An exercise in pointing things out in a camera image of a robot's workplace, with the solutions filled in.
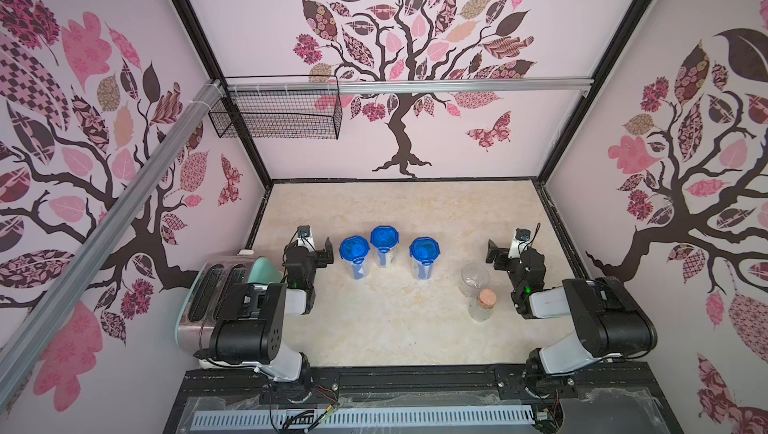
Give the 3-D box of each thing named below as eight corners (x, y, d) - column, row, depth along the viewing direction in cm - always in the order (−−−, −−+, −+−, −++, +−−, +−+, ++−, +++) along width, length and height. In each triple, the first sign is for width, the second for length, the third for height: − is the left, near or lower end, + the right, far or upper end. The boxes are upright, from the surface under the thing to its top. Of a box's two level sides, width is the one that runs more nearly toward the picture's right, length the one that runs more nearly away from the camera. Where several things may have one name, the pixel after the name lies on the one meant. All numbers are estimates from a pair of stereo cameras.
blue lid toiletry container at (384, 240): (372, 270, 96) (369, 248, 85) (373, 249, 101) (371, 225, 91) (399, 270, 96) (399, 248, 85) (398, 249, 101) (399, 225, 91)
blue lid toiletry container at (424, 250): (409, 283, 93) (411, 261, 82) (408, 260, 99) (410, 236, 88) (436, 283, 93) (442, 261, 82) (434, 260, 99) (439, 236, 88)
